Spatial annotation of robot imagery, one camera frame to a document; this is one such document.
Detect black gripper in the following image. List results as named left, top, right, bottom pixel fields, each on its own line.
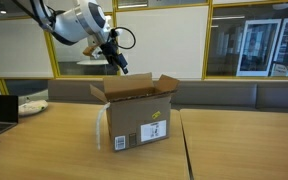
left=99, top=39, right=130, bottom=75

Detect white braided rope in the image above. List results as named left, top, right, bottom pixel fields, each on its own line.
left=95, top=101, right=112, bottom=151

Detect brown cardboard shipping box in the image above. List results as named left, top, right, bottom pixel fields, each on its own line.
left=89, top=72, right=181, bottom=153

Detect white rounded device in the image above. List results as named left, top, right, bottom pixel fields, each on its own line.
left=18, top=99, right=49, bottom=117

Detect grey upholstered bench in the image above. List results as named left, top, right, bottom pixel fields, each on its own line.
left=47, top=79, right=288, bottom=113

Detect grey laptop black screen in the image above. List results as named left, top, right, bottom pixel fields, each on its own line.
left=0, top=94, right=19, bottom=143

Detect large white wall panel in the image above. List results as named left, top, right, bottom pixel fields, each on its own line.
left=115, top=5, right=209, bottom=80

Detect yellow partition frame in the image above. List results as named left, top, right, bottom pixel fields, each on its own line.
left=0, top=0, right=288, bottom=96

